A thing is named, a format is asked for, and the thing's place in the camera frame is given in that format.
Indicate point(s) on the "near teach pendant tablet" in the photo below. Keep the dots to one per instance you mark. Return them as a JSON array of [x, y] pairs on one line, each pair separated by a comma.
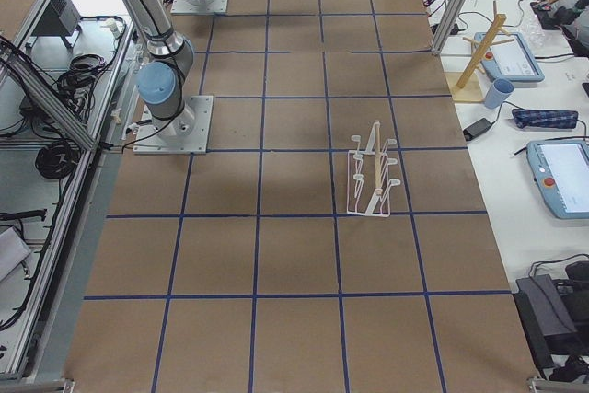
[[560, 170]]

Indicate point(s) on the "white wire cup rack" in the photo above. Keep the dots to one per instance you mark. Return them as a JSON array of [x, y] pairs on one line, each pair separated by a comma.
[[369, 184]]

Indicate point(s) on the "wooden stand base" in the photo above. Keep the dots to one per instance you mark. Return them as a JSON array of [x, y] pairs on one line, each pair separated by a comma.
[[464, 87]]

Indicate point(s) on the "teach pendant tablet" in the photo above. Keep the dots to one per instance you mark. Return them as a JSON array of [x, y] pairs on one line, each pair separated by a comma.
[[560, 170], [513, 60]]

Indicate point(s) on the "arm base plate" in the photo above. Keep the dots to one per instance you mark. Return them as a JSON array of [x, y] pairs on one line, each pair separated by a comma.
[[187, 134], [199, 7]]

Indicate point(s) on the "blue plaid pencil case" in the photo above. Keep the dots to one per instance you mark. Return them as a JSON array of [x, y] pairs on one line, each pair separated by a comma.
[[555, 119]]

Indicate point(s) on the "blue cup on desk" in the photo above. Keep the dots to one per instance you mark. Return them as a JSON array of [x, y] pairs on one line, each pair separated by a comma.
[[498, 92]]

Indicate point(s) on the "black power adapter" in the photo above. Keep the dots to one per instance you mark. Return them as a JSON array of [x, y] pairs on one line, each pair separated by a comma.
[[476, 129]]

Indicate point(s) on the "far teach pendant tablet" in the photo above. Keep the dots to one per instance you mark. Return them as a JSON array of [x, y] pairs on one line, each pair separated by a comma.
[[513, 60]]

